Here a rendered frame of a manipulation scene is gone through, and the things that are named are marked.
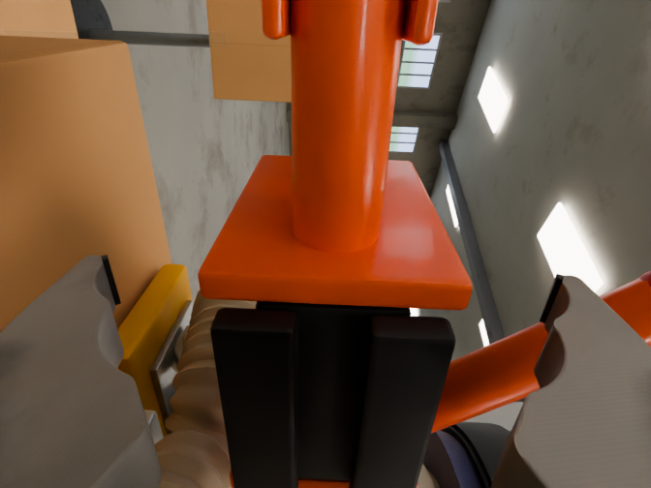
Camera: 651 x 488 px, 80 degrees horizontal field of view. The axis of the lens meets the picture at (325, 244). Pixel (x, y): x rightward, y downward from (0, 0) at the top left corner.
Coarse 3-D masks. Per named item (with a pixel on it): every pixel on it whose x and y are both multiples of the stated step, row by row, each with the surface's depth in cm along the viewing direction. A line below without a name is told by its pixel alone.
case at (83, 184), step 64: (0, 64) 16; (64, 64) 19; (128, 64) 25; (0, 128) 16; (64, 128) 19; (128, 128) 25; (0, 192) 16; (64, 192) 19; (128, 192) 26; (0, 256) 16; (64, 256) 20; (128, 256) 26; (0, 320) 16
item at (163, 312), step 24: (168, 264) 30; (168, 288) 28; (144, 312) 25; (168, 312) 27; (120, 336) 23; (144, 336) 24; (168, 336) 27; (144, 360) 24; (168, 360) 26; (144, 384) 24; (168, 384) 26; (144, 408) 24; (168, 408) 26
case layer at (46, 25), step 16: (0, 0) 62; (16, 0) 65; (32, 0) 68; (48, 0) 72; (64, 0) 76; (0, 16) 62; (16, 16) 65; (32, 16) 68; (48, 16) 72; (64, 16) 76; (0, 32) 62; (16, 32) 65; (32, 32) 69; (48, 32) 72; (64, 32) 77
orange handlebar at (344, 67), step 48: (288, 0) 7; (336, 0) 7; (384, 0) 7; (432, 0) 6; (336, 48) 7; (384, 48) 7; (336, 96) 7; (384, 96) 8; (336, 144) 8; (384, 144) 8; (336, 192) 8; (384, 192) 9; (336, 240) 9
